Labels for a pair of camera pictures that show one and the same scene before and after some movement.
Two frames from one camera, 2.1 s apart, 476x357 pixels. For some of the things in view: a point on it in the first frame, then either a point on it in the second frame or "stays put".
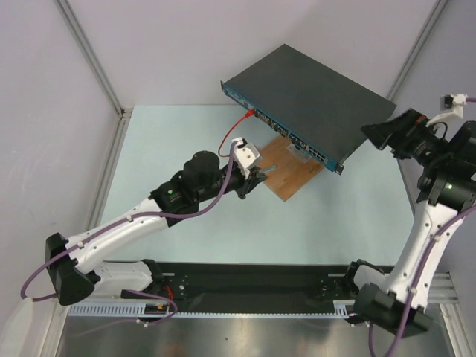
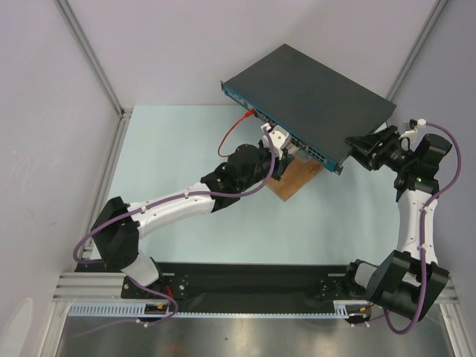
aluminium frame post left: x=94 y=59 stays put
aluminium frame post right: x=416 y=48 stays put
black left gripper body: x=238 y=183 to x=276 y=163
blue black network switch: x=322 y=114 stays put
